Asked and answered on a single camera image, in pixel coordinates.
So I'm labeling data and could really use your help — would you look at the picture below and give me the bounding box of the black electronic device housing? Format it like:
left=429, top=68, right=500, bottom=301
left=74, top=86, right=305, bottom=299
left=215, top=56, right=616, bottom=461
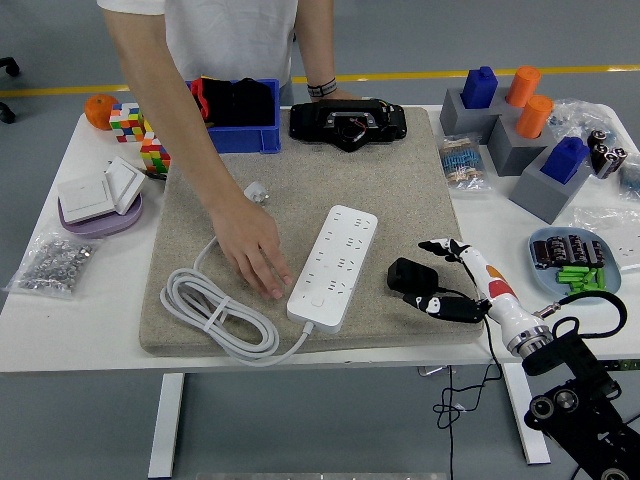
left=288, top=98, right=409, bottom=154

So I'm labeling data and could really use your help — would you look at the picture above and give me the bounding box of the white wall switch panel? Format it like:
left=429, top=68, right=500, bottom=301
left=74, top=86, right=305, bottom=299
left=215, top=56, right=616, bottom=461
left=104, top=156, right=148, bottom=216
left=57, top=174, right=117, bottom=225

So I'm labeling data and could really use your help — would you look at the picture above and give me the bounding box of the blue house-shaped block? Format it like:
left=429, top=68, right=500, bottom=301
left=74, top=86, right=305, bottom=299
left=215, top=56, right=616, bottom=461
left=460, top=65, right=500, bottom=110
left=540, top=135, right=591, bottom=185

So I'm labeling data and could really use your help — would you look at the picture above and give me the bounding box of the colourful puzzle cube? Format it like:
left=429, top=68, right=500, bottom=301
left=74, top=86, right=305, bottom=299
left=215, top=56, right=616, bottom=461
left=139, top=132, right=172, bottom=175
left=108, top=102, right=146, bottom=145

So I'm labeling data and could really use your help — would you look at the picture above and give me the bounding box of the purple tray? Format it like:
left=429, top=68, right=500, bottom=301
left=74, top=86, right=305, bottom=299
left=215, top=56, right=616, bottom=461
left=57, top=193, right=145, bottom=240

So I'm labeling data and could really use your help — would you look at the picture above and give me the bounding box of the black and red cloth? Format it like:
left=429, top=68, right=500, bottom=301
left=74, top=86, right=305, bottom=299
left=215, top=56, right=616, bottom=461
left=191, top=76, right=275, bottom=129

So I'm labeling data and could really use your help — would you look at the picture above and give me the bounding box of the person's left hand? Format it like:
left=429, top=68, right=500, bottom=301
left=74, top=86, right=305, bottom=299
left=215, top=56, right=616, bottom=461
left=312, top=88, right=362, bottom=104

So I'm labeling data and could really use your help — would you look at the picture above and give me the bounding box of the bag of resistors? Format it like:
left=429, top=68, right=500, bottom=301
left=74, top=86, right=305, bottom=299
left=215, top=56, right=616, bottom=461
left=436, top=132, right=496, bottom=194

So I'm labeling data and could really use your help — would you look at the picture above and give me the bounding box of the orange fruit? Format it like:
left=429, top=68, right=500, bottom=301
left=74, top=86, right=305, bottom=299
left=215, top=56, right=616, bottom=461
left=83, top=93, right=120, bottom=132

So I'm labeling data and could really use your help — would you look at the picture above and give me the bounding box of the clear bag of small parts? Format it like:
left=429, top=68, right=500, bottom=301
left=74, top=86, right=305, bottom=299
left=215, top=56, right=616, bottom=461
left=548, top=98, right=619, bottom=146

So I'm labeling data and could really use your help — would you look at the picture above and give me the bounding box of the orange cylinder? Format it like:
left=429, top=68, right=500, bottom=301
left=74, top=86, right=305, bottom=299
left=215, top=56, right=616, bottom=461
left=514, top=94, right=555, bottom=140
left=505, top=65, right=543, bottom=109

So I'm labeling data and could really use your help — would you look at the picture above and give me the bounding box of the pile of green cylinders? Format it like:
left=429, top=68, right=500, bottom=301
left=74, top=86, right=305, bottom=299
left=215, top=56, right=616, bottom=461
left=557, top=265, right=612, bottom=299

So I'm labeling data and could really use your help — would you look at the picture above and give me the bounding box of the bag of metal nuts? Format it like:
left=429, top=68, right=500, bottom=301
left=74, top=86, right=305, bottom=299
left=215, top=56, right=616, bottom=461
left=3, top=232, right=104, bottom=303

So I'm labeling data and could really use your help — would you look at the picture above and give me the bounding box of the black plug adapter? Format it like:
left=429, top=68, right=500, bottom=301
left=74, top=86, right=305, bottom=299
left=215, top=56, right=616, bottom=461
left=387, top=256, right=441, bottom=297

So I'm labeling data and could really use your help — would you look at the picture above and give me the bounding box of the person's right hand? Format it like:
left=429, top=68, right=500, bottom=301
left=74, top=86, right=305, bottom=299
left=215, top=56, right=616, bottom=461
left=211, top=196, right=295, bottom=302

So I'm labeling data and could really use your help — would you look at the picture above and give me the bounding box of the grey-brown mat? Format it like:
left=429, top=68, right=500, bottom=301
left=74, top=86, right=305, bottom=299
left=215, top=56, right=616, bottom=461
left=138, top=105, right=485, bottom=357

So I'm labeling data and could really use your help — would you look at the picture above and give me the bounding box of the thin black adapter cord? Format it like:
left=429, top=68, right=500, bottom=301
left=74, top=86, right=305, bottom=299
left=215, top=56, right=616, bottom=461
left=432, top=285, right=504, bottom=480

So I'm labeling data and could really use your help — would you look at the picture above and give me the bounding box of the grey stepped block holder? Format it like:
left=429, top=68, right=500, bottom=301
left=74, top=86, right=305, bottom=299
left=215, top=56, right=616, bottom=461
left=439, top=85, right=594, bottom=225

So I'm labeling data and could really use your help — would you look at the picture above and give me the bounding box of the white power strip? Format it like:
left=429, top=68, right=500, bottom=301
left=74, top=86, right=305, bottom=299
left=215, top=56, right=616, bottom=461
left=286, top=203, right=380, bottom=335

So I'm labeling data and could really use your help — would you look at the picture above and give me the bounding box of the blue plastic bin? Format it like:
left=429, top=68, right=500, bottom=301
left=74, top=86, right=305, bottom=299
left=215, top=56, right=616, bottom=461
left=184, top=78, right=281, bottom=155

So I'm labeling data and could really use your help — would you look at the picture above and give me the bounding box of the white power cord with plug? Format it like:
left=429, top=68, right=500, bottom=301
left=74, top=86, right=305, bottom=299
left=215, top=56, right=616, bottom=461
left=158, top=181, right=316, bottom=368

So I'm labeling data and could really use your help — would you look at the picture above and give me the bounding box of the light blue dish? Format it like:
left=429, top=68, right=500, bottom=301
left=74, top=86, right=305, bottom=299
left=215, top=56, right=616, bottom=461
left=528, top=227, right=623, bottom=305

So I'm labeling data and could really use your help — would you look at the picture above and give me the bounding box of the black wristband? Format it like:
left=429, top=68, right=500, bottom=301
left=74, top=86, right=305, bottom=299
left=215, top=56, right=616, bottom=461
left=306, top=79, right=338, bottom=99

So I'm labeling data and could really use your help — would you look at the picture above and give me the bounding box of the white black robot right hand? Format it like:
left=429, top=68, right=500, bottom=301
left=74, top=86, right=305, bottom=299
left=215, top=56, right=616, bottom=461
left=402, top=237, right=540, bottom=347

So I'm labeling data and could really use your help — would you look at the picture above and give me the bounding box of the empty clear plastic bag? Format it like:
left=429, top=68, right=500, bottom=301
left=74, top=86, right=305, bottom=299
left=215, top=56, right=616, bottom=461
left=570, top=204, right=640, bottom=271

